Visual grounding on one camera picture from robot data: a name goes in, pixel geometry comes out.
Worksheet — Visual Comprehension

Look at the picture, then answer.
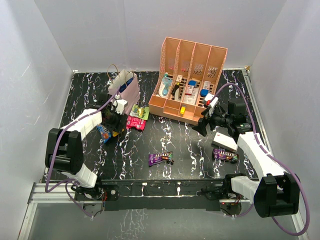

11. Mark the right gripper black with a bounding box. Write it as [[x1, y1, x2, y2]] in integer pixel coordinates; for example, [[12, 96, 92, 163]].
[[192, 104, 233, 136]]

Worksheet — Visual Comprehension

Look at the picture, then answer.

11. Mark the blue M&M's packet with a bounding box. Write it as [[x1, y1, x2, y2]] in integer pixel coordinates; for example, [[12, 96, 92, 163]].
[[96, 124, 112, 144]]

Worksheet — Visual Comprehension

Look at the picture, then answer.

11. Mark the green candy packet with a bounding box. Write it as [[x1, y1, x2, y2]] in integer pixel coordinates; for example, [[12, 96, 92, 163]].
[[129, 104, 150, 121]]

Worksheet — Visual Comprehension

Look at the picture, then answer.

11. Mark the pale pink paper bag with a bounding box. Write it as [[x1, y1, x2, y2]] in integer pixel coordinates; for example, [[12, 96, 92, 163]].
[[107, 64, 140, 115]]

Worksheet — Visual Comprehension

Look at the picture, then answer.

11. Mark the blue Burts chips bag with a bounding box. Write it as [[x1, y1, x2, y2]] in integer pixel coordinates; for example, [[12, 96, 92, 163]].
[[119, 77, 134, 93]]

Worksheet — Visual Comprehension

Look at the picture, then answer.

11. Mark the purple M&M's packet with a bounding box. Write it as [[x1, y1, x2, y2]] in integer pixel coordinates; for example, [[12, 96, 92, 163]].
[[212, 148, 239, 164], [148, 151, 174, 167]]

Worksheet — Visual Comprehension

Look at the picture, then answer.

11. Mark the yellow M&M's packet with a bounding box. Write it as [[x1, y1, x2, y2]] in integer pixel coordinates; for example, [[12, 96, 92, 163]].
[[112, 131, 120, 137]]

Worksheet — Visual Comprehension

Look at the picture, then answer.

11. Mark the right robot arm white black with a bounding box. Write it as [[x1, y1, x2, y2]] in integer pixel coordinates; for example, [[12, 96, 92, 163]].
[[193, 94, 300, 218]]

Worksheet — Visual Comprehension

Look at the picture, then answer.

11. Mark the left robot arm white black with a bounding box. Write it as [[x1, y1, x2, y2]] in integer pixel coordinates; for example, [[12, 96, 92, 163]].
[[45, 93, 128, 200]]

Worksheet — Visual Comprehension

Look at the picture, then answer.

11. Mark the pink candy packet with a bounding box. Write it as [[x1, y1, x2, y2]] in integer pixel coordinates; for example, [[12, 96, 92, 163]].
[[126, 115, 146, 131]]

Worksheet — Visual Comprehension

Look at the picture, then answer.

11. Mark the small yellow box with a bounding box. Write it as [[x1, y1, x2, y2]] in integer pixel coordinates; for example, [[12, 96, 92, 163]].
[[180, 105, 186, 116]]

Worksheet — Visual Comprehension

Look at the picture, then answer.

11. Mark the white plastic packet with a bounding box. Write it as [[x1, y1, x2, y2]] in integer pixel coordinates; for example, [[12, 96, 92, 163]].
[[183, 95, 197, 105]]

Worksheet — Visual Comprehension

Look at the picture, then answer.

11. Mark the blue white item pack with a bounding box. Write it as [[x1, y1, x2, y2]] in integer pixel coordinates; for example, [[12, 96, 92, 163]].
[[200, 81, 212, 98]]

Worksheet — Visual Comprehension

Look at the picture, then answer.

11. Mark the white rectangular box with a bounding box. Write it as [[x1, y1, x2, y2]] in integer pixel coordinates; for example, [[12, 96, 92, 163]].
[[212, 132, 238, 152]]

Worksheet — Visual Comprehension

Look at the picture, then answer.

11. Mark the black yellow utility knife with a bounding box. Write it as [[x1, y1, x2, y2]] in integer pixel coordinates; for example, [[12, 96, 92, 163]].
[[171, 82, 181, 101]]

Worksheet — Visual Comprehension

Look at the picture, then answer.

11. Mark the orange desk file organizer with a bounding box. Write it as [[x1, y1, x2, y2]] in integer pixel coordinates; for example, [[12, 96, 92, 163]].
[[148, 37, 228, 125]]

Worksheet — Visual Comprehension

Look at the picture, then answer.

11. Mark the light blue tape dispenser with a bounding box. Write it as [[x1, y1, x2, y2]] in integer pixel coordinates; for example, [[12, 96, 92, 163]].
[[158, 72, 173, 98]]

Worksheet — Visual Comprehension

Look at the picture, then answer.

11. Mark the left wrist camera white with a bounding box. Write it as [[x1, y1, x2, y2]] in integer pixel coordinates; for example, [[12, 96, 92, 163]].
[[111, 94, 128, 115]]

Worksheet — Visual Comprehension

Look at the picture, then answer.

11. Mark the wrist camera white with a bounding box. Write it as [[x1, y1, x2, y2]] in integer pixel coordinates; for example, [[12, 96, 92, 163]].
[[111, 94, 128, 115], [202, 93, 219, 108]]

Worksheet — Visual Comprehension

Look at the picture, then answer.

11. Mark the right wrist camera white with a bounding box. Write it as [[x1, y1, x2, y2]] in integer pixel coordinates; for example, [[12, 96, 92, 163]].
[[202, 93, 219, 108]]

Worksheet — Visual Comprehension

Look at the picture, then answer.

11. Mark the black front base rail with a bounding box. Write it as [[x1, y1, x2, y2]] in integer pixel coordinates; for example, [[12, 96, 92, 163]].
[[74, 178, 253, 212]]

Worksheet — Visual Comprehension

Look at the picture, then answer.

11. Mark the aluminium frame rail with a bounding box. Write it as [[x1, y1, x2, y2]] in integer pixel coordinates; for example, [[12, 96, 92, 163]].
[[17, 182, 310, 240]]

